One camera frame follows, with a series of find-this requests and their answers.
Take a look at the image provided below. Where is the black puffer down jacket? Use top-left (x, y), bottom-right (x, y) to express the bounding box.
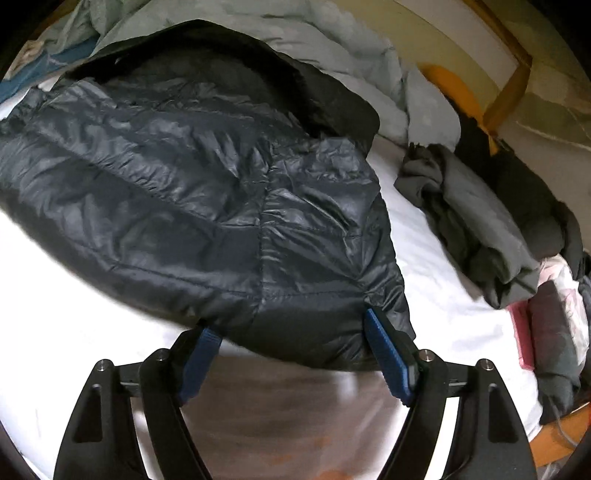
top-left (1, 20), bottom-right (413, 370)

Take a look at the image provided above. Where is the white bed sheet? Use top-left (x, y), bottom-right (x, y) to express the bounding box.
top-left (0, 75), bottom-right (546, 480)

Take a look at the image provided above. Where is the red pink folded garment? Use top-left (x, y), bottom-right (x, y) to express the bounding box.
top-left (508, 301), bottom-right (535, 371)

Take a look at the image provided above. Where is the dark grey garment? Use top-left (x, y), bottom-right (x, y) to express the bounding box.
top-left (394, 144), bottom-right (540, 309)

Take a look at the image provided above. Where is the white garment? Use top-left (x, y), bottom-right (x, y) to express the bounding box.
top-left (538, 255), bottom-right (590, 374)

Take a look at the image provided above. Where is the black garment pile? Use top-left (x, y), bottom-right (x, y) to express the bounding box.
top-left (455, 112), bottom-right (589, 281)

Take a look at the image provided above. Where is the orange pillow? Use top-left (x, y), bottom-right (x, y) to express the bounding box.
top-left (420, 64), bottom-right (499, 154)

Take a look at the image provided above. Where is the green checkered hanging sheet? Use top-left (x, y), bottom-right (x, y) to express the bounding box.
top-left (516, 49), bottom-right (590, 150)

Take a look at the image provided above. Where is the light green floral duvet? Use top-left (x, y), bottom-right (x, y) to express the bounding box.
top-left (41, 0), bottom-right (461, 149)

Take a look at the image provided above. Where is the blue pillow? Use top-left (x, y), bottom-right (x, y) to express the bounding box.
top-left (0, 36), bottom-right (98, 102)

